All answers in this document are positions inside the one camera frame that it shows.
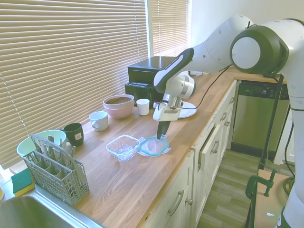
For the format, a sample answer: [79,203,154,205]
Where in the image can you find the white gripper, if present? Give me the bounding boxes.
[152,104,180,141]

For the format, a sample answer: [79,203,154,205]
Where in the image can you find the clear lid with teal seal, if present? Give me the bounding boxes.
[137,135,172,158]

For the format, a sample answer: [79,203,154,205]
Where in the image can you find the clear plastic container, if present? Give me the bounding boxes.
[105,134,141,163]

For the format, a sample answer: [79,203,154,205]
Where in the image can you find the small white cup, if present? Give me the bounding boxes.
[136,98,151,116]

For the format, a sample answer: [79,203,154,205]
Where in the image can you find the white round plate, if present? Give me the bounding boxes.
[177,102,198,119]

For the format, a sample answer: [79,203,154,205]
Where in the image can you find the pink bowl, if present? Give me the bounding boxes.
[103,104,134,120]

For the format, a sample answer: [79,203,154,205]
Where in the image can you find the ajar white cabinet door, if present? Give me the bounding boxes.
[198,123,224,167]

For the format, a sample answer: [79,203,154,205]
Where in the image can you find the beige bowl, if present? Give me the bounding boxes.
[102,94,135,110]

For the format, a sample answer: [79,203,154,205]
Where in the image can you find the black microwave oven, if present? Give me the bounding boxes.
[127,56,181,84]

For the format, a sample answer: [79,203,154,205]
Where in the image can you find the white ceramic mug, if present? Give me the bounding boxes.
[89,111,110,132]

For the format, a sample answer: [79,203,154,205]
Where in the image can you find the white kitchen cabinet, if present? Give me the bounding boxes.
[142,80,238,228]

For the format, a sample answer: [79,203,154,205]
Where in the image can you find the dark green mug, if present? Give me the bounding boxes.
[62,123,85,147]

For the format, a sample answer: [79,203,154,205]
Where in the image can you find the stainless steel dishwasher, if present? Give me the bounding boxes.
[230,80,292,153]

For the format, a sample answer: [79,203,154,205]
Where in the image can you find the narrow beige window blind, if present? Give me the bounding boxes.
[150,0,190,58]

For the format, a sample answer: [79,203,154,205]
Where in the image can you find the green metal clamp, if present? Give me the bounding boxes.
[245,169,277,200]

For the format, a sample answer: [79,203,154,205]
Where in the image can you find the wide beige window blind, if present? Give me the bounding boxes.
[0,0,149,171]

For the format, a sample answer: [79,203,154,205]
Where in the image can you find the grey plastic cutlery basket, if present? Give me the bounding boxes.
[22,133,91,206]

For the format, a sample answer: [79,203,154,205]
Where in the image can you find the white tall side cabinet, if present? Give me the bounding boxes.
[273,104,296,165]

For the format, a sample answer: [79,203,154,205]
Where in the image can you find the wooden mounting board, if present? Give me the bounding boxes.
[251,169,295,228]

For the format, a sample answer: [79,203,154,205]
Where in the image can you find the mint green bowl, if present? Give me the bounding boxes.
[16,129,68,159]

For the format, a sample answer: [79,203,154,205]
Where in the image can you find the yellow and green sponge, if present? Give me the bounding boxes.
[10,169,36,198]

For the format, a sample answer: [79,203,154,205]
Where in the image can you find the stainless steel sink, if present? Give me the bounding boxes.
[0,189,103,228]

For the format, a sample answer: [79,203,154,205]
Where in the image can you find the red and black gripper cable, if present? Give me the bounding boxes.
[153,100,168,112]

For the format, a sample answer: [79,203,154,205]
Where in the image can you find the long black power cable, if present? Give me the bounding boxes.
[181,65,233,110]

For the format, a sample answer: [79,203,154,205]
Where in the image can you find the black camera stand pole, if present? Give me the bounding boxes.
[258,74,286,171]

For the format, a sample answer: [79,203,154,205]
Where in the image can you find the white handled utensil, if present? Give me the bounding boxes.
[38,139,48,154]

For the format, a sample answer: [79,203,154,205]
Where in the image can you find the green hose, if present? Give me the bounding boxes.
[282,175,296,196]

